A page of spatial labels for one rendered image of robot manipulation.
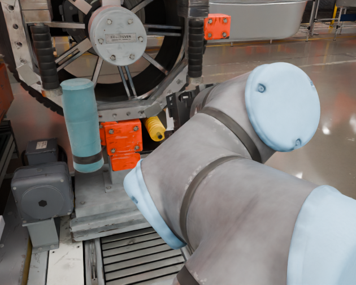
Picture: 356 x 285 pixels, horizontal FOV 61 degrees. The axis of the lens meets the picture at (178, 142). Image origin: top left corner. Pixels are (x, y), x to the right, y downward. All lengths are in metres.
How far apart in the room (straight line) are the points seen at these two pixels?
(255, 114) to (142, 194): 0.13
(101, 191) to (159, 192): 1.02
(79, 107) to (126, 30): 0.23
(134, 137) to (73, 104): 0.27
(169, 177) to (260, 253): 0.11
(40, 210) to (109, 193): 0.27
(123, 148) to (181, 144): 0.75
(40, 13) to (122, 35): 0.19
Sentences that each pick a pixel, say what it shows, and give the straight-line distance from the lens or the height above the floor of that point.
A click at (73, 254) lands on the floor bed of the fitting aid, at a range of 1.27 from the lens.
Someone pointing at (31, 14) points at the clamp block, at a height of 0.92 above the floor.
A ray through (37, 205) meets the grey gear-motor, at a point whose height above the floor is 0.32.
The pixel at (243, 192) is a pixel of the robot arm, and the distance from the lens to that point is 0.20.
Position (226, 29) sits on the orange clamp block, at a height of 0.84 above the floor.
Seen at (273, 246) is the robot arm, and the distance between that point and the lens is 0.18.
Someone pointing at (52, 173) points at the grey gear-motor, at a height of 0.40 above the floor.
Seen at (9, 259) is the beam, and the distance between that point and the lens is 1.26.
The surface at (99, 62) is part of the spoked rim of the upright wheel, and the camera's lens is 1.05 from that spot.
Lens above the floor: 0.97
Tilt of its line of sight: 27 degrees down
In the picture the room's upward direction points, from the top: straight up
